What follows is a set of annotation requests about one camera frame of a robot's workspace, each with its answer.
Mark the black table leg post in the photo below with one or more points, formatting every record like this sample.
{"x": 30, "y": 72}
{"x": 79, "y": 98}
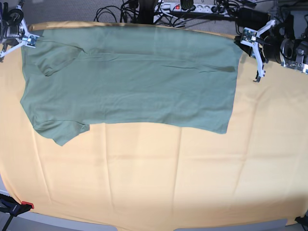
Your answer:
{"x": 146, "y": 12}

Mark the black box right background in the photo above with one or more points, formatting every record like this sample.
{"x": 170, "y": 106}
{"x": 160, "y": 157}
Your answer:
{"x": 289, "y": 27}

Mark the black power adapter brick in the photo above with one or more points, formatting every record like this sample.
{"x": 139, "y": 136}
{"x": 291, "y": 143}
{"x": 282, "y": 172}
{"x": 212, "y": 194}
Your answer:
{"x": 252, "y": 18}

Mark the yellow table cloth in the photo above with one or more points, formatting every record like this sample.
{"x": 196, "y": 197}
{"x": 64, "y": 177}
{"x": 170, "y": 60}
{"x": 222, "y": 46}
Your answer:
{"x": 155, "y": 177}

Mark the black clamp right corner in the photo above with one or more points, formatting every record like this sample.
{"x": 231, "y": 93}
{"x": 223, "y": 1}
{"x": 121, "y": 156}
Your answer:
{"x": 302, "y": 220}

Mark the white power strip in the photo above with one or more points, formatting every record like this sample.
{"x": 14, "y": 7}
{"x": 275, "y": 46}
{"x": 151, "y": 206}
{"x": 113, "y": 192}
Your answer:
{"x": 176, "y": 8}

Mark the green T-shirt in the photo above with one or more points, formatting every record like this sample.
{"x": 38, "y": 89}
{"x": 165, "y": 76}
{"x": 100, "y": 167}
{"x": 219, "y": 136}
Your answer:
{"x": 76, "y": 77}

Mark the blue red clamp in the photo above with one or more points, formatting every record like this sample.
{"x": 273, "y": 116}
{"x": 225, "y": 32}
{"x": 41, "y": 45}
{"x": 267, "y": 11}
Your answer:
{"x": 13, "y": 208}

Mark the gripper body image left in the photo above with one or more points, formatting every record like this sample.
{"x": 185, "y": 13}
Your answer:
{"x": 10, "y": 21}

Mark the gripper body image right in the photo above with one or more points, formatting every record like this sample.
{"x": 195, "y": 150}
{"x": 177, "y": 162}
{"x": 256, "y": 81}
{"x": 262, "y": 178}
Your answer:
{"x": 272, "y": 47}

